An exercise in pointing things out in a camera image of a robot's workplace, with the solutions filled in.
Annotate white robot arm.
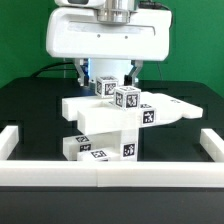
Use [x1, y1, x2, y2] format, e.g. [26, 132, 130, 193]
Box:
[46, 0, 173, 86]

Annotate black cable hose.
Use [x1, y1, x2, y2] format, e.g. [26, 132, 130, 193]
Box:
[31, 61, 76, 78]

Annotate white tagged cube nut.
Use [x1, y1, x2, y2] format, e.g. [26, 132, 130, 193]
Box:
[95, 76, 119, 98]
[113, 86, 141, 110]

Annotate white chair back part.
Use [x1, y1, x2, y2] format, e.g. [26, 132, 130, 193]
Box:
[62, 92, 203, 135]

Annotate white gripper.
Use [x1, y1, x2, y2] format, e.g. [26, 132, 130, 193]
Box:
[46, 7, 171, 86]

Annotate white chair seat part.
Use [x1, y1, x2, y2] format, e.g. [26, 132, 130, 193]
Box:
[96, 129, 139, 161]

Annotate white U-shaped fence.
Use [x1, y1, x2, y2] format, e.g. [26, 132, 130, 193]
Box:
[0, 126, 224, 188]

